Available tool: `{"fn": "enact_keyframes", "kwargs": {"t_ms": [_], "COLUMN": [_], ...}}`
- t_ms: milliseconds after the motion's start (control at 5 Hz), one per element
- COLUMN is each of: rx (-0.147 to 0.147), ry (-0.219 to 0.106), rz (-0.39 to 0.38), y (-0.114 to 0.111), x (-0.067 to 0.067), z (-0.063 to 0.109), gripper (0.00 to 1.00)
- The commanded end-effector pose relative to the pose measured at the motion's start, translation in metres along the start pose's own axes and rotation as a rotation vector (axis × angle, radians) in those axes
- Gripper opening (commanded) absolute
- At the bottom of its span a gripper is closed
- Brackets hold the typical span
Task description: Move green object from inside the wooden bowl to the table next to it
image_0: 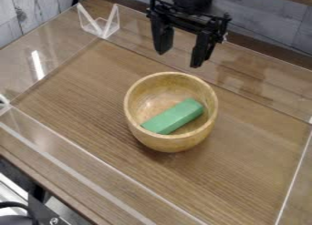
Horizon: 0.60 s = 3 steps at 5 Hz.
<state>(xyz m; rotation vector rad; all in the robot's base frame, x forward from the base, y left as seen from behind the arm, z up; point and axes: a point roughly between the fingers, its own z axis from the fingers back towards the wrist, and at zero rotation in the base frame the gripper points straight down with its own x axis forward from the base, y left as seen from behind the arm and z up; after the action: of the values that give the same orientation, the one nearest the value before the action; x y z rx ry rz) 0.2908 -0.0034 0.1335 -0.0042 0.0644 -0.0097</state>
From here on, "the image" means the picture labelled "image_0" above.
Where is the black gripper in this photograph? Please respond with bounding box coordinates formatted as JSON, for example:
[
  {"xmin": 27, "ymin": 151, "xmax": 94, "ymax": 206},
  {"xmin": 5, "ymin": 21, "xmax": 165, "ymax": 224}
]
[{"xmin": 146, "ymin": 0, "xmax": 232, "ymax": 68}]

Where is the green rectangular block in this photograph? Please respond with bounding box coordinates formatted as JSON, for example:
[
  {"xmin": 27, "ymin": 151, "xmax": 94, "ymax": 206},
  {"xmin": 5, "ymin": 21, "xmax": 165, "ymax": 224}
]
[{"xmin": 142, "ymin": 98, "xmax": 204, "ymax": 135}]

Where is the wooden bowl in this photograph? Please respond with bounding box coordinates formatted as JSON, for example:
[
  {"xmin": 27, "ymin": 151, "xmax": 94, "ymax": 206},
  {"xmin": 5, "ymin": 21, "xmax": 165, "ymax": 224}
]
[{"xmin": 123, "ymin": 72, "xmax": 220, "ymax": 153}]

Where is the clear acrylic corner bracket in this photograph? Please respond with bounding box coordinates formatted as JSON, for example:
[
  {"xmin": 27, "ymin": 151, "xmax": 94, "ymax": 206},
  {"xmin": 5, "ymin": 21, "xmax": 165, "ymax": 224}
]
[{"xmin": 76, "ymin": 3, "xmax": 119, "ymax": 39}]

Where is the clear acrylic tray wall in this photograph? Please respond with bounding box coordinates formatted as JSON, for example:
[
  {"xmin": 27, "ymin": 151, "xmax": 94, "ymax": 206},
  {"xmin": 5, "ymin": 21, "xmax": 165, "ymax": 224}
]
[{"xmin": 0, "ymin": 5, "xmax": 312, "ymax": 225}]

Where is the black metal stand bracket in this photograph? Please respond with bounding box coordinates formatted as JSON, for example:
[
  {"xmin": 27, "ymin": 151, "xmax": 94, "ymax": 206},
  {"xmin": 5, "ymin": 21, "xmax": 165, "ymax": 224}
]
[{"xmin": 28, "ymin": 195, "xmax": 68, "ymax": 225}]

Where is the black cable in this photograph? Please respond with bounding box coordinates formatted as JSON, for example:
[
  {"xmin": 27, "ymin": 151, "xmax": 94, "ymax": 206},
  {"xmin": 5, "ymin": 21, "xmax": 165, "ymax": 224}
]
[{"xmin": 0, "ymin": 200, "xmax": 32, "ymax": 218}]

